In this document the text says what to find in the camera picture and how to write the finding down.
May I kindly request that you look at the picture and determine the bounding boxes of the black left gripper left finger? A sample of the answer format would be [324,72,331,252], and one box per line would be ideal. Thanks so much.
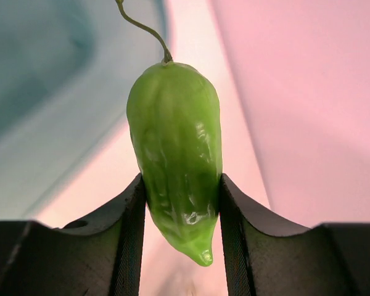
[0,176,146,295]

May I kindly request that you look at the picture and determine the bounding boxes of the light green pepper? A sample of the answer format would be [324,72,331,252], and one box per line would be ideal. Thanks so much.
[114,0,223,268]

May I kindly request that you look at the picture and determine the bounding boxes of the teal plastic bin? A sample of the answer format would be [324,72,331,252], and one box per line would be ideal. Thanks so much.
[0,1,163,220]

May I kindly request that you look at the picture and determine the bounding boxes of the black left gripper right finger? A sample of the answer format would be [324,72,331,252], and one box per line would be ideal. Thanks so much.
[220,175,370,296]

